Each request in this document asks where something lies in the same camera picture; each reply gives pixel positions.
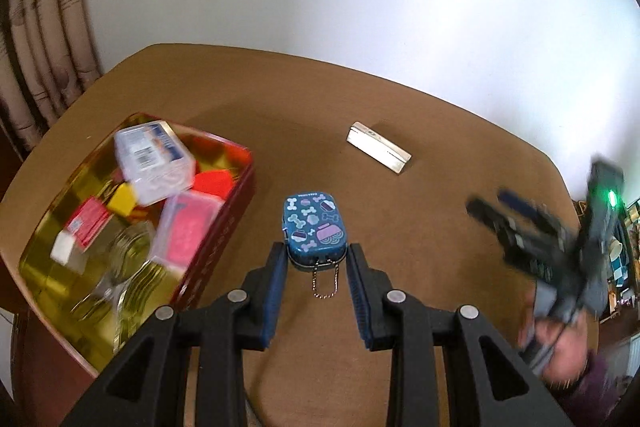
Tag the small red and gold box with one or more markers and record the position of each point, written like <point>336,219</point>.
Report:
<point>90,219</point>

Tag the clear labelled plastic case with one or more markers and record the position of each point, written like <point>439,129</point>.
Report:
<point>150,157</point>

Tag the beige patterned curtain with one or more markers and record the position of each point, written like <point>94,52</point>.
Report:
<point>45,32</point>

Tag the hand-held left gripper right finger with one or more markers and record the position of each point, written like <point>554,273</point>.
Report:
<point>361,302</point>

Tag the white rectangular box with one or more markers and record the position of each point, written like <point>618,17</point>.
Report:
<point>377,147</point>

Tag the cluttered shelf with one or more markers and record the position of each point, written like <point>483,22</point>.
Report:
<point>627,257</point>

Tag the person's right forearm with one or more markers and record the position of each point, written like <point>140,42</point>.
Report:
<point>592,397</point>

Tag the white block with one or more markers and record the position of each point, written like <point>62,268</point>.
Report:
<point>65,249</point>

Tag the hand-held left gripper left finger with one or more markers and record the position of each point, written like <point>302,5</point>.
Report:
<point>272,302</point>

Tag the small blue patterned tin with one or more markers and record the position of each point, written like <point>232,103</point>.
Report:
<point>312,227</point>

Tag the clear box with red insert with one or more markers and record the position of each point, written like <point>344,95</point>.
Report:
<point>187,232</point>

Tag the person's right hand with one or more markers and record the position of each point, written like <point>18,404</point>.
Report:
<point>570,352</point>

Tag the red and gold tin box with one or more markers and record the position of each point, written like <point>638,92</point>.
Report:
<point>220,252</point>

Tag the yellow cube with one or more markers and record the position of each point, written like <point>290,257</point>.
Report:
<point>122,202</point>

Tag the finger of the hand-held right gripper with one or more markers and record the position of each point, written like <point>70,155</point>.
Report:
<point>537,217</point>
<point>520,247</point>

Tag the red plastic block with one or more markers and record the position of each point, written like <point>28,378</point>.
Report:
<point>215,184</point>

